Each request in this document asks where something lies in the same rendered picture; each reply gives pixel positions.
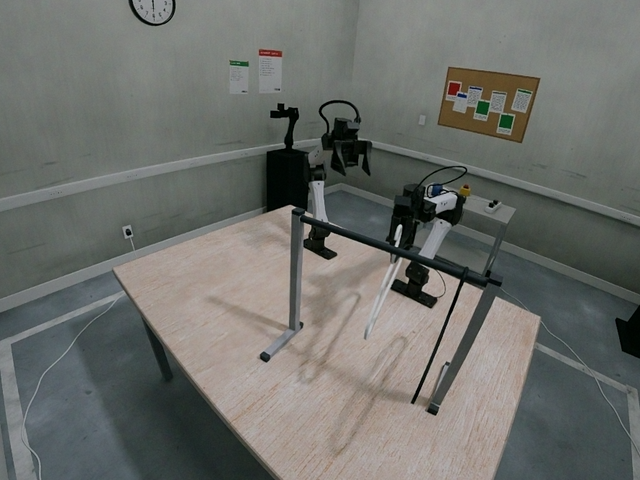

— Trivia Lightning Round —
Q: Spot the white plastic hanger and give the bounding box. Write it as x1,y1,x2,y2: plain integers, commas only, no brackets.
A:
364,225,403,341

